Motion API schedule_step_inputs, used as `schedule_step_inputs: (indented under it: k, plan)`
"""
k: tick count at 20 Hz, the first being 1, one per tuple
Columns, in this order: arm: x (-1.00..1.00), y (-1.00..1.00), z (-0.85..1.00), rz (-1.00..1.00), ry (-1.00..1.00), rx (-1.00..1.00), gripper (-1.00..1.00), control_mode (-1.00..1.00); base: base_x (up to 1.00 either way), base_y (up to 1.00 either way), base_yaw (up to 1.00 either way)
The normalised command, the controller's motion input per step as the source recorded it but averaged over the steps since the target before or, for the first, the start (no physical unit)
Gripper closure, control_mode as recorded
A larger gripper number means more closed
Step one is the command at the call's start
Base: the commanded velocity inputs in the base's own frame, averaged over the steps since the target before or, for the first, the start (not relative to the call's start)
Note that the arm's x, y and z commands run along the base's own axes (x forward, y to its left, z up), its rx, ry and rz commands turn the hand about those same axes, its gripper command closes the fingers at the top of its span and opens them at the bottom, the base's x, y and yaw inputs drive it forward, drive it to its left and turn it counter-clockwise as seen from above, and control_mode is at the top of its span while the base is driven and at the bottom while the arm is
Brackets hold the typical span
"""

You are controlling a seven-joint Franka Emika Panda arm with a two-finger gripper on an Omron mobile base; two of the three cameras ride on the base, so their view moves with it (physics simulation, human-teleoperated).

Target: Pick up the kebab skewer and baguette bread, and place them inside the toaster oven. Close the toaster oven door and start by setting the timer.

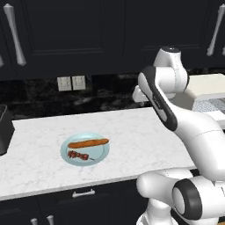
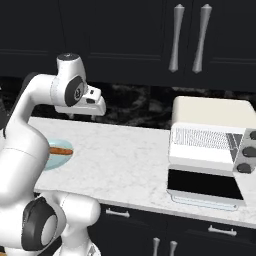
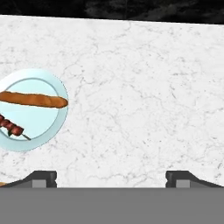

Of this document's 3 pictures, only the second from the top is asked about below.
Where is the black drawer front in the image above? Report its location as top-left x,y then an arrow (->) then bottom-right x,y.
98,203 -> 169,238
165,215 -> 256,249

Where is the glass toaster oven door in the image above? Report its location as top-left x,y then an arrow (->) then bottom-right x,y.
166,167 -> 247,212

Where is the white toaster oven door handle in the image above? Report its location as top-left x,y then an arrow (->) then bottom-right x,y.
170,194 -> 240,212

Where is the cream toaster oven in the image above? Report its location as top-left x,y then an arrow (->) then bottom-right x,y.
167,95 -> 256,175

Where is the silver base cupboard handle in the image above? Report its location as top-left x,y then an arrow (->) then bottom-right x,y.
167,240 -> 179,256
152,237 -> 161,256

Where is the brown kebab skewer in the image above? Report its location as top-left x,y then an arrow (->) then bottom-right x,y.
48,148 -> 74,157

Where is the silver wall cupboard handle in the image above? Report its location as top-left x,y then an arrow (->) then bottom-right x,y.
167,3 -> 186,74
191,3 -> 213,75

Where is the black wall cupboard door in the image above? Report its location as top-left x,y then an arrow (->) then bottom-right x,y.
186,0 -> 256,94
59,0 -> 190,88
0,0 -> 65,80

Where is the light blue plate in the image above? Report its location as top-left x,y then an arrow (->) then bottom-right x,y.
42,139 -> 75,172

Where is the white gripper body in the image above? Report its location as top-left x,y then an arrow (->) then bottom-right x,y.
54,96 -> 107,117

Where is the black base cupboard door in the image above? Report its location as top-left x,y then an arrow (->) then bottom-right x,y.
89,226 -> 167,256
163,235 -> 256,256

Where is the silver drawer handle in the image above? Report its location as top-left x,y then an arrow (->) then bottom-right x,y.
207,225 -> 239,237
105,207 -> 131,219

